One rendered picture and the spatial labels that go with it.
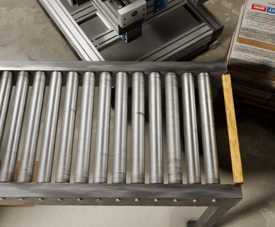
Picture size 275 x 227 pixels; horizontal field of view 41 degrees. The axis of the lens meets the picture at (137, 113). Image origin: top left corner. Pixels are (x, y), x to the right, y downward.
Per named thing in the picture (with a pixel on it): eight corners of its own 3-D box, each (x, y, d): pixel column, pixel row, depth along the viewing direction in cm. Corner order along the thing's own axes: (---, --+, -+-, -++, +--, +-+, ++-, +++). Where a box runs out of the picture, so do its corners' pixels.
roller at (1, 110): (16, 74, 149) (13, 68, 144) (-5, 188, 128) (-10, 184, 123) (4, 74, 149) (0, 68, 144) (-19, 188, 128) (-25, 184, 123)
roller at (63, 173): (80, 75, 149) (78, 68, 144) (70, 189, 128) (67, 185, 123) (68, 75, 149) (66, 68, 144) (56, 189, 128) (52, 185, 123)
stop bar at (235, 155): (229, 76, 143) (231, 73, 141) (243, 185, 123) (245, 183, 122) (221, 76, 143) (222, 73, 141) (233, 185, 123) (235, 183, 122)
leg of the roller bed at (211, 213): (202, 225, 195) (232, 192, 134) (203, 236, 192) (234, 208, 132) (191, 225, 195) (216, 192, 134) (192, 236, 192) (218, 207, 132)
